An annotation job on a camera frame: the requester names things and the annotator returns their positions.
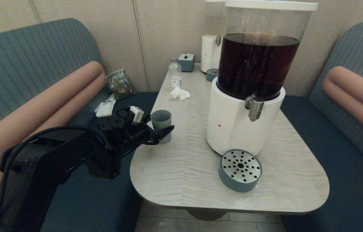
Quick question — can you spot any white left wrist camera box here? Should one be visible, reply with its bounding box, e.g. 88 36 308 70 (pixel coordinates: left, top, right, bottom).
129 106 145 124

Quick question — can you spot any round blue perforated drip tray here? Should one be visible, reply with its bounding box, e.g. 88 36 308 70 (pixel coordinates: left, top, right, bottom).
218 149 262 193

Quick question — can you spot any blue-grey tissue box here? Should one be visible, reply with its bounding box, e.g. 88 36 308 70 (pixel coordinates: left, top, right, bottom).
178 53 196 73

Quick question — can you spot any small blue drip tray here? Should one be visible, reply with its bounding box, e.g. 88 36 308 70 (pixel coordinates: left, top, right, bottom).
206 68 220 82

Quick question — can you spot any large dark tea dispenser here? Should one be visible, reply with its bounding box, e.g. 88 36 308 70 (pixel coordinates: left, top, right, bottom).
206 0 319 158

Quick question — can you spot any white napkin pack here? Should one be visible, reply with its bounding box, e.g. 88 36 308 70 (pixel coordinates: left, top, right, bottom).
94 93 117 118

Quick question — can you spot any clear plastic bottle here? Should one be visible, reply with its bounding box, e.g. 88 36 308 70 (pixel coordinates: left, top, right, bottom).
168 58 182 89

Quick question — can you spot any metal dispenser tap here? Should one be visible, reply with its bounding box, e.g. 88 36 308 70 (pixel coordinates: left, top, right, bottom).
245 94 265 122

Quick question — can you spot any white clear water dispenser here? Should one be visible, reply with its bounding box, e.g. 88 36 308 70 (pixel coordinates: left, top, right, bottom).
200 0 227 74

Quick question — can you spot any printed snack bag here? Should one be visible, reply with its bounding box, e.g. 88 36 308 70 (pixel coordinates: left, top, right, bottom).
104 68 136 100

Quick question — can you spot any crumpled white tissue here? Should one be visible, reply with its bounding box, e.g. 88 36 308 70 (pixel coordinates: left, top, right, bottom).
171 86 191 101

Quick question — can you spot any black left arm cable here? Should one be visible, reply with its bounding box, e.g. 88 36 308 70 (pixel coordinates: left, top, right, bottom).
116 107 135 125

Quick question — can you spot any grey plastic cup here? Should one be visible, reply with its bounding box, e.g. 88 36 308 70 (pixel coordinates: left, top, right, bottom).
150 110 172 144

